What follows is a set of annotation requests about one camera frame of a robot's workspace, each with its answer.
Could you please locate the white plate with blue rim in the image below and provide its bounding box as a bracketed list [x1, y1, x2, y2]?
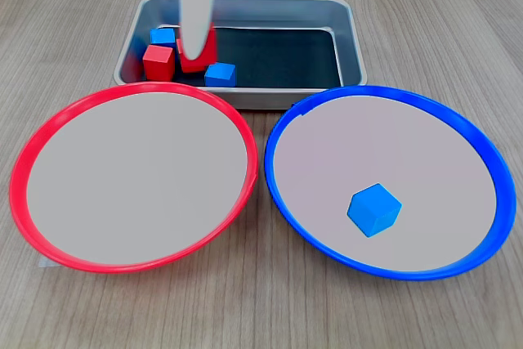
[264, 85, 517, 283]

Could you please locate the steel tray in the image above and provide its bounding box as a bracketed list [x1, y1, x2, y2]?
[113, 0, 368, 110]

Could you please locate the white plate with red rim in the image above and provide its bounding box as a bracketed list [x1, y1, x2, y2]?
[8, 81, 260, 275]

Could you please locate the small red cube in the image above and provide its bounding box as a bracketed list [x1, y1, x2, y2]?
[142, 44, 176, 82]
[176, 23, 218, 74]

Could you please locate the small blue cube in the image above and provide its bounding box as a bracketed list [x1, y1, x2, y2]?
[346, 182, 403, 239]
[203, 61, 237, 88]
[149, 28, 177, 48]

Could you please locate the black tray mat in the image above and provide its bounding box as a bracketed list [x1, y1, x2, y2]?
[141, 24, 343, 89]

